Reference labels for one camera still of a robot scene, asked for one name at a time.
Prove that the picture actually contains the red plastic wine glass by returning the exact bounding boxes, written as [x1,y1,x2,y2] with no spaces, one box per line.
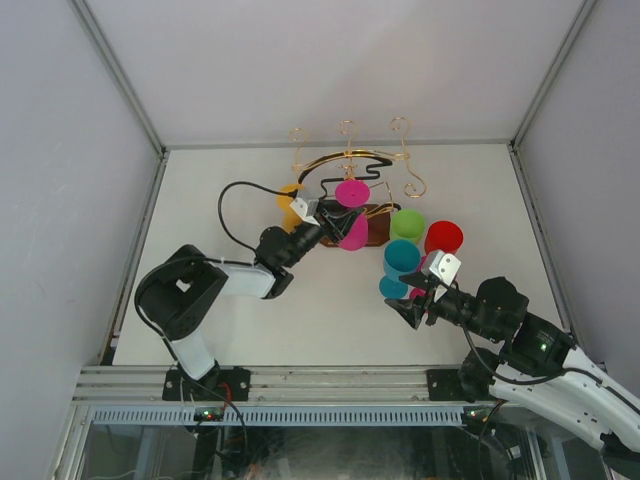
[424,220,464,255]

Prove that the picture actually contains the orange plastic wine glass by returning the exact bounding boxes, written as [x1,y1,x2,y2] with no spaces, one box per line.
[276,183,304,233]

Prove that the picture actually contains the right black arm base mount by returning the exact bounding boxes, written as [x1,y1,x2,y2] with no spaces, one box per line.
[426,368,465,402]

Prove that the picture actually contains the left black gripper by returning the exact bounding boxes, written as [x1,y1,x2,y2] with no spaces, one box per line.
[281,198,362,269]

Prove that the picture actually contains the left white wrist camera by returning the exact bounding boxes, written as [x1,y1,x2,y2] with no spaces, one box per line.
[289,196,320,226]

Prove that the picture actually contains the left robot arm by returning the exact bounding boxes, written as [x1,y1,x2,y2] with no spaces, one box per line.
[133,201,365,400]

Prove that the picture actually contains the right black camera cable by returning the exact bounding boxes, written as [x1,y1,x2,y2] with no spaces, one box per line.
[452,282,616,389]

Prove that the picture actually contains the gold wire wine glass rack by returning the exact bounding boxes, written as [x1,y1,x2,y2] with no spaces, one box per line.
[288,116,428,223]

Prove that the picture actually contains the pink plastic wine glass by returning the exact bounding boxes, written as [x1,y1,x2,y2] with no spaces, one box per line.
[335,179,370,251]
[409,256,426,300]

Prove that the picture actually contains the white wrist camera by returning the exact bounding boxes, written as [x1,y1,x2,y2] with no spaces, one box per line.
[420,250,461,286]
[289,196,320,226]

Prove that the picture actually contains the green plastic wine glass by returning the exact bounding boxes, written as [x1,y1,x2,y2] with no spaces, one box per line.
[389,209,426,245]

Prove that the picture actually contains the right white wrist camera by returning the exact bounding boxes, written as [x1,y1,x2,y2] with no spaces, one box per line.
[420,250,461,286]

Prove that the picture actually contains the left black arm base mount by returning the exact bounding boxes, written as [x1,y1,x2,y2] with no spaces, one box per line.
[162,367,251,402]

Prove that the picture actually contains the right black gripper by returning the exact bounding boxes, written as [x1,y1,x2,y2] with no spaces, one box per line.
[384,271,500,342]

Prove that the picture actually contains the left black camera cable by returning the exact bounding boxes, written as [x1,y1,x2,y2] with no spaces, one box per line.
[217,180,301,261]

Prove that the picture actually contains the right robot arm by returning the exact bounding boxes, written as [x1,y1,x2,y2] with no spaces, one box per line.
[385,272,639,479]

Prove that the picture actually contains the grey slotted cable duct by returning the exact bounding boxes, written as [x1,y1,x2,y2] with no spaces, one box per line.
[92,405,465,427]

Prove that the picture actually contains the blue plastic wine glass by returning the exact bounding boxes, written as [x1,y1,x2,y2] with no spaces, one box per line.
[378,239,421,299]

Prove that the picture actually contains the black camera cable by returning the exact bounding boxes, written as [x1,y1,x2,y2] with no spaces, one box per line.
[217,180,301,261]
[452,282,616,389]

